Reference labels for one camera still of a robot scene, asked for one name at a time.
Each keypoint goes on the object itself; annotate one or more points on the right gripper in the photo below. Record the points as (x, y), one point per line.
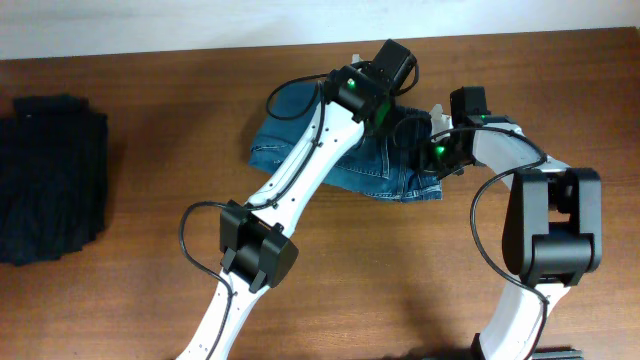
(453, 172)

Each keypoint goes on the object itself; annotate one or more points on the blue denim jeans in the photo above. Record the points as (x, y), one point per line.
(380, 168)

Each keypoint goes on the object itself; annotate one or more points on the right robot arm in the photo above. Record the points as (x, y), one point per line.
(552, 234)

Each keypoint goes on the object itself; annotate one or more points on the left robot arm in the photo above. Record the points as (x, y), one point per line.
(255, 237)

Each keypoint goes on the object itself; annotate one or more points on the black folded garment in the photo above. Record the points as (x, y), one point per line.
(54, 184)

